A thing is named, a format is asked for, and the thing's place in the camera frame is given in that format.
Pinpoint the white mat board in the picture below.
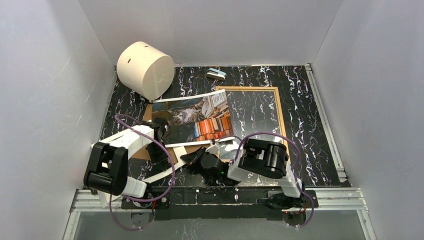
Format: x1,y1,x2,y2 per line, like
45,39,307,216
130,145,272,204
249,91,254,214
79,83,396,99
91,130,193,208

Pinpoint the teal white stapler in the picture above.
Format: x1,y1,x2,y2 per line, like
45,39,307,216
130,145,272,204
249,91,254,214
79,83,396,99
205,68,227,81

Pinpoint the light wooden picture frame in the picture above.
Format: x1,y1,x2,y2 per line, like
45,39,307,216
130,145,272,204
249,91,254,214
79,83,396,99
214,86,290,163

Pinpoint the clear acrylic sheet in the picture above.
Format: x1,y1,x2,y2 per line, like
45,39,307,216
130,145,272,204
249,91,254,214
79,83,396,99
219,89,285,187

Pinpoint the cat and books photo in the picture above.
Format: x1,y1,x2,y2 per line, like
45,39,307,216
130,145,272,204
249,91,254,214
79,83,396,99
151,89,234,148

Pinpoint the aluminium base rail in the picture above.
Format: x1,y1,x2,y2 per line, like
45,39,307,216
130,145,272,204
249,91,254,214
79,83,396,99
62,187,378,240

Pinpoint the large white cylinder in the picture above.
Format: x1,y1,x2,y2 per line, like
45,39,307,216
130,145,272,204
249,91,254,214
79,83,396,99
116,41,175,100

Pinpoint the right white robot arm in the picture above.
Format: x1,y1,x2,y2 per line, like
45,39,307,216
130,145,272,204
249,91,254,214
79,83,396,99
180,138,303,199

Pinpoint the brown backing board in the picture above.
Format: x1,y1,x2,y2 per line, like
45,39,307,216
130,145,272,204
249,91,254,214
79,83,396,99
131,103,211,164

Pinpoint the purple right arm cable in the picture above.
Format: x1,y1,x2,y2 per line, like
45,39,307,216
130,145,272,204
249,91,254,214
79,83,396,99
210,131,316,228

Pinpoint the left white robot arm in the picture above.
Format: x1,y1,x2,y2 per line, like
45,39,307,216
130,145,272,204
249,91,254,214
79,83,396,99
83,117,172,203

